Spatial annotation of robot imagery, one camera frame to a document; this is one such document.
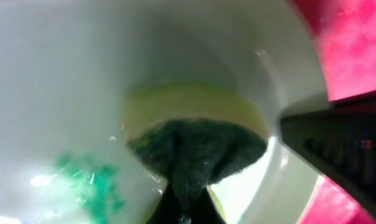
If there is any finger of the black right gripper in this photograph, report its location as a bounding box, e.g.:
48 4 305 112
280 108 376 219

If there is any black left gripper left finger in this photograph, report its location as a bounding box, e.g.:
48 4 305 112
146 185 181 224

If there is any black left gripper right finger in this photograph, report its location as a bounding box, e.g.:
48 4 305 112
190 189 226 224

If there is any yellow green sponge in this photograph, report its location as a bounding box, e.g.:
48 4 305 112
123 84 270 223

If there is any mint green plate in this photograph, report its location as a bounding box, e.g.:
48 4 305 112
0 1 328 223

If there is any red plastic tray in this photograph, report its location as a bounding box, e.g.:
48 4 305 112
291 0 376 224

